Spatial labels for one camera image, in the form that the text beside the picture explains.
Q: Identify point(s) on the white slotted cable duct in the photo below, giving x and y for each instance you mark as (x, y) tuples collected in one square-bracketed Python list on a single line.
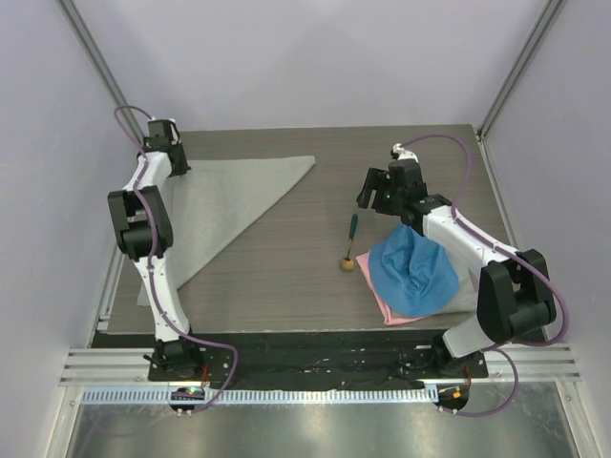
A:
[(188, 395)]

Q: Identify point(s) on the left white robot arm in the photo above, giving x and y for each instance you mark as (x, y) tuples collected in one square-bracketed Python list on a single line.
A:
[(144, 234)]

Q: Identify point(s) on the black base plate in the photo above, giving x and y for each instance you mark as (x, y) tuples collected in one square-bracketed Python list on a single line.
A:
[(322, 361)]

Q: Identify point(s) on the aluminium front rail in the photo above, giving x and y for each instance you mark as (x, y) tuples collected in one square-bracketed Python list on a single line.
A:
[(125, 366)]

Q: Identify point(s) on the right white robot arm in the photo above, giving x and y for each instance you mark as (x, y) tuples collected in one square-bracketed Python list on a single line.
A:
[(411, 273)]

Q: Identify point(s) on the grey cloth napkin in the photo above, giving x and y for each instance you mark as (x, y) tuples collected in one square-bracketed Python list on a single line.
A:
[(217, 200)]

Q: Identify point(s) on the left aluminium frame post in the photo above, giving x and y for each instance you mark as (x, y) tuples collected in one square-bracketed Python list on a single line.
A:
[(91, 49)]

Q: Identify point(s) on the right aluminium frame post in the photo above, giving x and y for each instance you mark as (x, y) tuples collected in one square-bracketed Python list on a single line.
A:
[(544, 23)]

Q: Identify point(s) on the aluminium frame post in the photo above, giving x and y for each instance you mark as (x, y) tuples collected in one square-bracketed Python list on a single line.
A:
[(91, 49), (544, 23)]

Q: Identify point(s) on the blue cloth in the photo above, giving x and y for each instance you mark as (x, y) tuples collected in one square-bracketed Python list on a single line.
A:
[(413, 269)]

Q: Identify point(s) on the pink cloth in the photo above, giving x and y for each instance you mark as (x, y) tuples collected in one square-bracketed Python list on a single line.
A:
[(374, 281)]

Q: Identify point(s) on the gold spoon green handle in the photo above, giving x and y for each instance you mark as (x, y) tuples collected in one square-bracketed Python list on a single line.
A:
[(346, 263)]

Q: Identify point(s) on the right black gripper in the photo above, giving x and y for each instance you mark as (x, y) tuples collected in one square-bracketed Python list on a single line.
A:
[(376, 179)]

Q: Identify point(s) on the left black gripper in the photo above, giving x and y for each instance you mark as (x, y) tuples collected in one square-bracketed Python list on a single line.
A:
[(183, 168)]

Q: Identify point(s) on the grey folded cloth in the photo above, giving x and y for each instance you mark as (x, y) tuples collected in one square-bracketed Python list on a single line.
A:
[(465, 296)]

